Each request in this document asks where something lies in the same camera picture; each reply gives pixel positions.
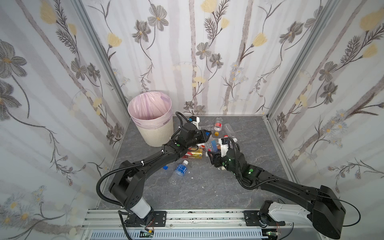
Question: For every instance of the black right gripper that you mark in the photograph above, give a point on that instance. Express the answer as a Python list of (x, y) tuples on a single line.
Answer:
[(218, 156)]

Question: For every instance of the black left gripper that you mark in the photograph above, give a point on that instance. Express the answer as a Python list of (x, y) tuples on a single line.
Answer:
[(202, 135)]

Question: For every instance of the yellow red tea bottle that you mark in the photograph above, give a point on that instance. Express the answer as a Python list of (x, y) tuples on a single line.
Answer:
[(198, 154)]

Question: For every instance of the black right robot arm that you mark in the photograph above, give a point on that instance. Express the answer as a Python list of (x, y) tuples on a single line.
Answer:
[(319, 208)]

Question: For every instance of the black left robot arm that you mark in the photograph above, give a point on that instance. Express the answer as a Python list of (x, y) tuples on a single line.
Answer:
[(128, 183)]

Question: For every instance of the cream waste bin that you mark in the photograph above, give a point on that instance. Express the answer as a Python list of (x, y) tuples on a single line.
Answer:
[(157, 137)]

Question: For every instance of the pink bin liner bag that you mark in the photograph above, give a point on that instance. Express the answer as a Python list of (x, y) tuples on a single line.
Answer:
[(151, 110)]

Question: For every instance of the Suntory white label bottle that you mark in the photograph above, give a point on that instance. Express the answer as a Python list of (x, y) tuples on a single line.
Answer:
[(207, 128)]

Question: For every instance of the crushed bottle red label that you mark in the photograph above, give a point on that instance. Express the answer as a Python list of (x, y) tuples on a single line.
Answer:
[(218, 124)]

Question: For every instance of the clear ribbed bottle white cap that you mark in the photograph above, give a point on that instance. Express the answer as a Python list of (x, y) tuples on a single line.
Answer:
[(230, 132)]

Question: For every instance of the blue label water bottle front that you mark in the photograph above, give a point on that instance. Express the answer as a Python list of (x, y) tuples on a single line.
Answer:
[(179, 172)]

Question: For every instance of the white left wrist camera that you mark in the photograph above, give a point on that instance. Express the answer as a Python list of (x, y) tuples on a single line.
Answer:
[(195, 121)]

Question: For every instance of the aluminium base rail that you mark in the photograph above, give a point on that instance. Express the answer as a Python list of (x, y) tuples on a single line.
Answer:
[(193, 224)]

